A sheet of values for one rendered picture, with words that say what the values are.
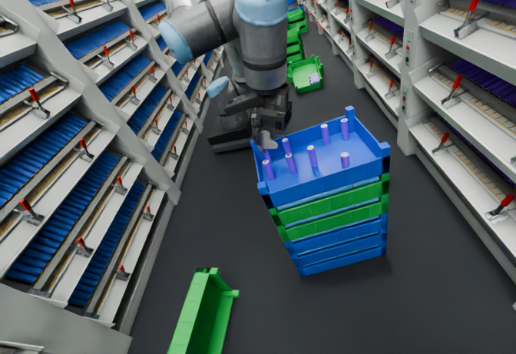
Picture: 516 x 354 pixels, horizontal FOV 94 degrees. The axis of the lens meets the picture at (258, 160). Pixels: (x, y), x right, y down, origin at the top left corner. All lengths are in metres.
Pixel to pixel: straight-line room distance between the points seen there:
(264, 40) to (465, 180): 0.75
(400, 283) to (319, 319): 0.27
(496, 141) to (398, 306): 0.51
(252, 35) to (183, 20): 0.17
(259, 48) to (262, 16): 0.05
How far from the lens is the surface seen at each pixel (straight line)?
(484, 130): 0.84
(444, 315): 0.92
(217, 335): 0.98
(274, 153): 0.73
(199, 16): 0.57
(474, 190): 0.95
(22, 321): 0.92
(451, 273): 0.97
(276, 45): 0.48
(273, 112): 0.56
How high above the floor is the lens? 0.86
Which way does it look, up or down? 38 degrees down
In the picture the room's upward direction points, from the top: 23 degrees counter-clockwise
